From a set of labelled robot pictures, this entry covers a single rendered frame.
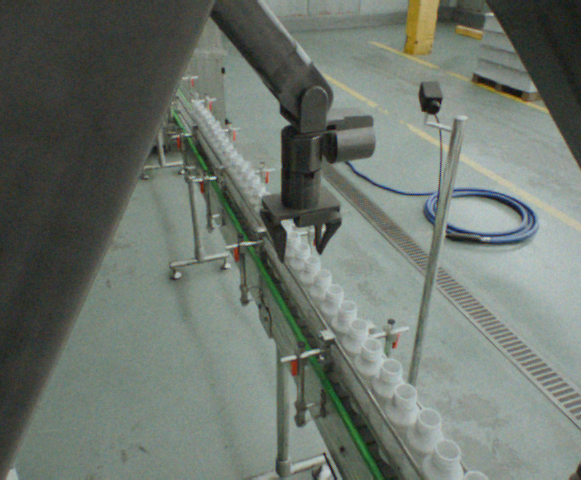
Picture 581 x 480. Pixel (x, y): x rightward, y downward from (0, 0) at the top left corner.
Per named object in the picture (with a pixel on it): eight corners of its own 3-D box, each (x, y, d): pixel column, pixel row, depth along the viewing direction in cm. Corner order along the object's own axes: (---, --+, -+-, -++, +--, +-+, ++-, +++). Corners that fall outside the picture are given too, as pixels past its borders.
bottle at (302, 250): (284, 302, 132) (284, 248, 123) (298, 290, 136) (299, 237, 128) (304, 311, 129) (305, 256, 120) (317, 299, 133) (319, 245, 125)
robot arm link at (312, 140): (274, 119, 69) (289, 133, 65) (321, 113, 71) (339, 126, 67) (275, 166, 73) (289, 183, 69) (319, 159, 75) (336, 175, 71)
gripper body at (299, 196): (260, 207, 76) (259, 160, 72) (323, 196, 79) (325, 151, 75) (275, 228, 71) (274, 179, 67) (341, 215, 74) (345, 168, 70)
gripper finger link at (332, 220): (281, 248, 82) (281, 195, 77) (323, 239, 84) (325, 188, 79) (297, 271, 76) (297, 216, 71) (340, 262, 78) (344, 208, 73)
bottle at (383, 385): (405, 431, 99) (416, 369, 90) (382, 447, 96) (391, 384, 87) (382, 410, 103) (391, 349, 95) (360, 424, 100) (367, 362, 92)
